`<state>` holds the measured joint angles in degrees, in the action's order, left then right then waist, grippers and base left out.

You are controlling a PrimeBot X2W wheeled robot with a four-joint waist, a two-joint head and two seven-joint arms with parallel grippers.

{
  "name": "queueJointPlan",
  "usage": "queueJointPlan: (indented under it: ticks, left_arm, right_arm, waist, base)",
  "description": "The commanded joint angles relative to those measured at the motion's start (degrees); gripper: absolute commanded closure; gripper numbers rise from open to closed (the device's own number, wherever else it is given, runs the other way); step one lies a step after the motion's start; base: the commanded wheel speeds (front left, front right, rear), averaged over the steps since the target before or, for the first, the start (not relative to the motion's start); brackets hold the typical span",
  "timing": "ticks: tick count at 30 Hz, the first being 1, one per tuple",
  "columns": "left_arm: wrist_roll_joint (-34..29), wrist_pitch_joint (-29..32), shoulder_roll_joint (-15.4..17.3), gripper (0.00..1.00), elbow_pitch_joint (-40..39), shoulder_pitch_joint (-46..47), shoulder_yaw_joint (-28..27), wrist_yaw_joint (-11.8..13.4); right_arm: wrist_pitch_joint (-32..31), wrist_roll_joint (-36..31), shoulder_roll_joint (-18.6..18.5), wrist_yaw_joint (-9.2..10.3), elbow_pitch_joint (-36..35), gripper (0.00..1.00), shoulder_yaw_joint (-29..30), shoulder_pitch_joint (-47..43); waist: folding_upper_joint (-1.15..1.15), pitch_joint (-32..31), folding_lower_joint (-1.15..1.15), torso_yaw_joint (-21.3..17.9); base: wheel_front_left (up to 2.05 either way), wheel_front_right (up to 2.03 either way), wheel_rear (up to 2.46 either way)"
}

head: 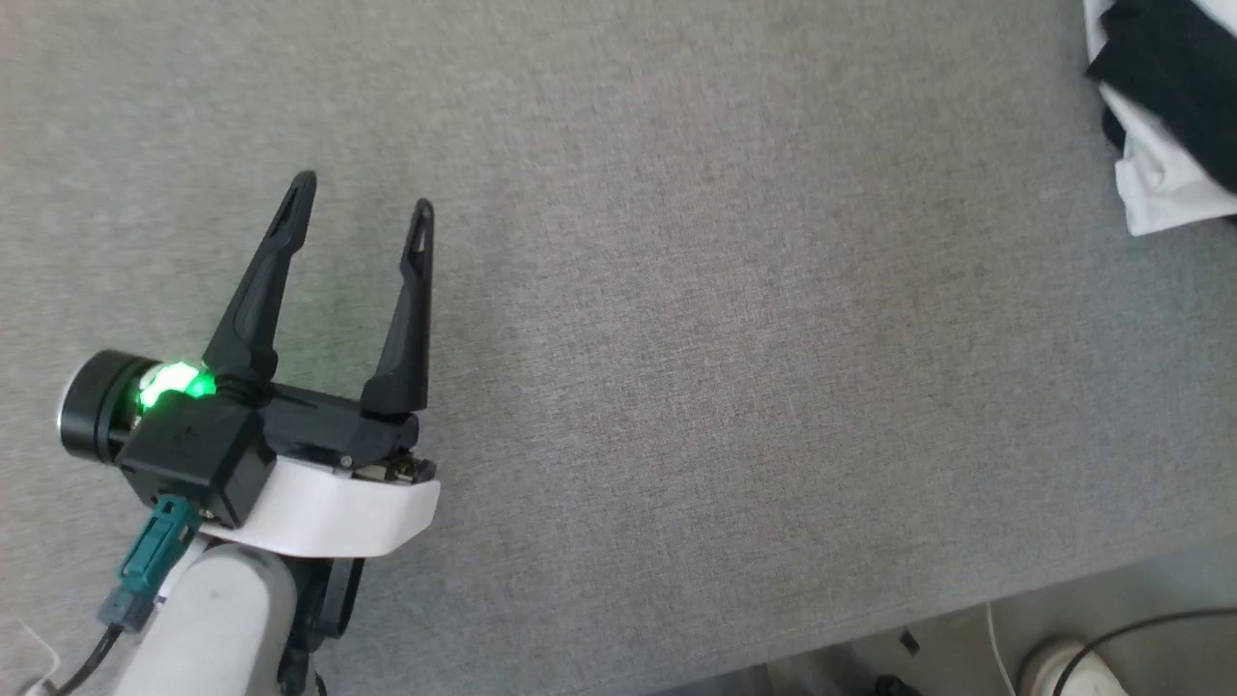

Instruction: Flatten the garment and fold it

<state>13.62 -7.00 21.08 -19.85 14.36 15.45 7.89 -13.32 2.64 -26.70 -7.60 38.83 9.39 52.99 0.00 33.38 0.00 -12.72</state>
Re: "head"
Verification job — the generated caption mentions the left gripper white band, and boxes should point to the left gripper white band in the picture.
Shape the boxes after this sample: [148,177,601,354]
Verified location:
[201,171,442,561]

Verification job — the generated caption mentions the black and white shirt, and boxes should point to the black and white shirt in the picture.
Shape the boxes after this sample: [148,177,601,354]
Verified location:
[1080,0,1237,238]

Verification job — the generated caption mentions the white rounded floor object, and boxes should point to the white rounded floor object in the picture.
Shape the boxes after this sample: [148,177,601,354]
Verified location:
[1018,636,1132,696]

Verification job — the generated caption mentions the teal plug camera cable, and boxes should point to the teal plug camera cable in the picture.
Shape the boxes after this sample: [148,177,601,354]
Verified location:
[24,495,204,696]

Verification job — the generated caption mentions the white floor cable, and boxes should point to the white floor cable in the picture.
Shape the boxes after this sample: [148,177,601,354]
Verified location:
[984,601,1018,696]

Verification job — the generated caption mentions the black floor cable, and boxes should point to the black floor cable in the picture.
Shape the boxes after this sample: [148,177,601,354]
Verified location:
[1051,606,1237,696]

